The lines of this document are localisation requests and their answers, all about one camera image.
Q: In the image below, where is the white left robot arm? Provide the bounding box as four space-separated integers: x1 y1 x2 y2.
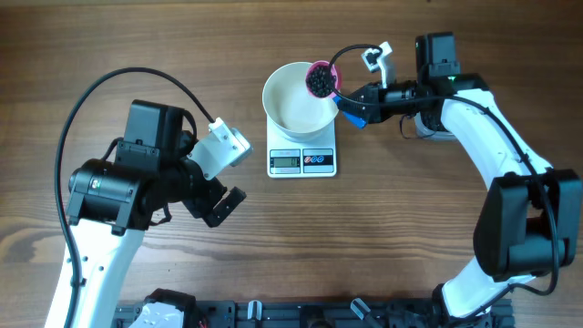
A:
46 100 252 327

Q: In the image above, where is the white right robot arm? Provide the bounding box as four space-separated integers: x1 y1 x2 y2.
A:
335 32 582 327

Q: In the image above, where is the white bowl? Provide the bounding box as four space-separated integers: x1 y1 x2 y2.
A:
262 62 339 139

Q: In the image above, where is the white digital kitchen scale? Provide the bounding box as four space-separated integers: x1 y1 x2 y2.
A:
267 120 337 179

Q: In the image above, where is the clear container of black beans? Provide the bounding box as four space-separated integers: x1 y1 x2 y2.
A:
414 113 456 141

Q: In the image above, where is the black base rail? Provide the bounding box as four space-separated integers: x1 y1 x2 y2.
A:
110 299 516 328

